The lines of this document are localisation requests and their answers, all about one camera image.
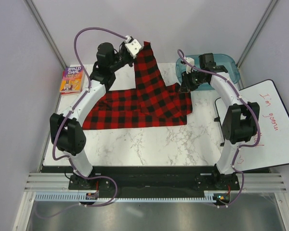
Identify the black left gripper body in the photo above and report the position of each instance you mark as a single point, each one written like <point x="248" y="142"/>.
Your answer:
<point x="122" y="58"/>

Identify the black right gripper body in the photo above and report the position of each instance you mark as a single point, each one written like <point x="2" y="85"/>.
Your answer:
<point x="196" y="79"/>

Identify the red black plaid shirt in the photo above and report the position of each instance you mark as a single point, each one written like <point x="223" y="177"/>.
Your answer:
<point x="150" y="104"/>

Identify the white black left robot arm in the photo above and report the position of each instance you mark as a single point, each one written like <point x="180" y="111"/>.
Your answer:
<point x="67" y="134"/>

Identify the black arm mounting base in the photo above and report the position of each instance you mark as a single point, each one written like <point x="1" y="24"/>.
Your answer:
<point x="200" y="178"/>

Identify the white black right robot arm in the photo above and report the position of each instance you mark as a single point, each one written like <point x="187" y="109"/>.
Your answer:
<point x="240" y="123"/>

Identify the teal transparent plastic bin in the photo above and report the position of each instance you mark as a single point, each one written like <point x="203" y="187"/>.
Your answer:
<point x="220" y="59"/>

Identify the Roald Dahl paperback book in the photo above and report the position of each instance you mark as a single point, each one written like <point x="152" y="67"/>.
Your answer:
<point x="72" y="80"/>

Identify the whiteboard with red writing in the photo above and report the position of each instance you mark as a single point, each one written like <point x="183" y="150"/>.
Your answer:
<point x="273" y="148"/>

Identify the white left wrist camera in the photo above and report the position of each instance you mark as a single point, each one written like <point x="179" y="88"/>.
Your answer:
<point x="133" y="46"/>

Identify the right aluminium corner post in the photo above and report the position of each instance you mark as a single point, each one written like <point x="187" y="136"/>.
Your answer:
<point x="257" y="31"/>

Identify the aluminium corner post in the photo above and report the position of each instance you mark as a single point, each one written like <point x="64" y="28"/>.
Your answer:
<point x="257" y="31"/>
<point x="46" y="33"/>

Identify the left aluminium corner post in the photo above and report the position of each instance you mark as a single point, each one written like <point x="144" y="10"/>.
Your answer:
<point x="46" y="33"/>

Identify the aluminium frame rail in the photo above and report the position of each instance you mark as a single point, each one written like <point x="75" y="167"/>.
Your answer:
<point x="254" y="183"/>

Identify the white slotted cable duct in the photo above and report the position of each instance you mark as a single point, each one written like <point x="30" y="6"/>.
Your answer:
<point x="101" y="197"/>

